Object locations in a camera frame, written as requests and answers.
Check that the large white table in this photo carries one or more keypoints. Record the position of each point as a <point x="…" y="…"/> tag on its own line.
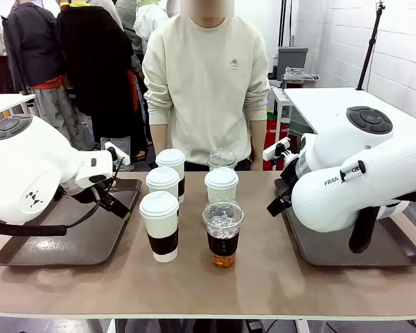
<point x="319" y="100"/>

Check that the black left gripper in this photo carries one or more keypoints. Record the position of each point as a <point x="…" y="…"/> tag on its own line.
<point x="90" y="195"/>

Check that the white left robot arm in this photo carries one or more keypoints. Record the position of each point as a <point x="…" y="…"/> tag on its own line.
<point x="27" y="166"/>

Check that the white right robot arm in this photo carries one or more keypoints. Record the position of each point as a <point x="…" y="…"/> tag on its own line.
<point x="333" y="194"/>

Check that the person in cream sweater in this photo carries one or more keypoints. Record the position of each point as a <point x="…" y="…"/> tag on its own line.
<point x="208" y="86"/>

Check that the red crate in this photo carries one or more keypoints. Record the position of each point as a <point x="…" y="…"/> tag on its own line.
<point x="275" y="128"/>

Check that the brown plastic serving tray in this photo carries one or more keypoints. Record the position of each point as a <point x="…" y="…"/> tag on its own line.
<point x="83" y="243"/>
<point x="333" y="249"/>

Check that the clear iced tea cup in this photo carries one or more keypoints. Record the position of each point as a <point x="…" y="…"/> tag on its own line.
<point x="222" y="159"/>
<point x="223" y="243"/>

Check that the white paper cup black sleeve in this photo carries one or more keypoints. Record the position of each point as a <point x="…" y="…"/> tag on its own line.
<point x="163" y="180"/>
<point x="221" y="184"/>
<point x="159" y="225"/>
<point x="171" y="159"/>

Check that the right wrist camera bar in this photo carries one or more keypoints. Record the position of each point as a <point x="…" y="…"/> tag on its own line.
<point x="276" y="150"/>

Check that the small white table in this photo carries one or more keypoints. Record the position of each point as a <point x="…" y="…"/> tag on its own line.
<point x="3" y="102"/>

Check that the person's right forearm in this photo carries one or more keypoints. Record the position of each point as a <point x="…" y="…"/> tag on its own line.
<point x="159" y="138"/>

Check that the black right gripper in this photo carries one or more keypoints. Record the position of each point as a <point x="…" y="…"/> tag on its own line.
<point x="289" y="177"/>

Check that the person's left hand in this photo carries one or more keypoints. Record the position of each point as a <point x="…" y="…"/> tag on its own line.
<point x="257" y="162"/>

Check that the person's left forearm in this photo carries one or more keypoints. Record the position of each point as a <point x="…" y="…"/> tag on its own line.
<point x="258" y="138"/>

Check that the black tripod pole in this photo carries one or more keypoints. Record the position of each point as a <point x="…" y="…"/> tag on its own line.
<point x="371" y="45"/>

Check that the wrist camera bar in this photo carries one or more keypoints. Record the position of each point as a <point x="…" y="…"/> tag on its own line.
<point x="276" y="150"/>
<point x="119" y="157"/>

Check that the grey plastic box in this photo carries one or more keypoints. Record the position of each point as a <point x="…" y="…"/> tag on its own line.
<point x="293" y="57"/>

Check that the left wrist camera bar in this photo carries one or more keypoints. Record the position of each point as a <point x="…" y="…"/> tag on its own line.
<point x="119" y="157"/>

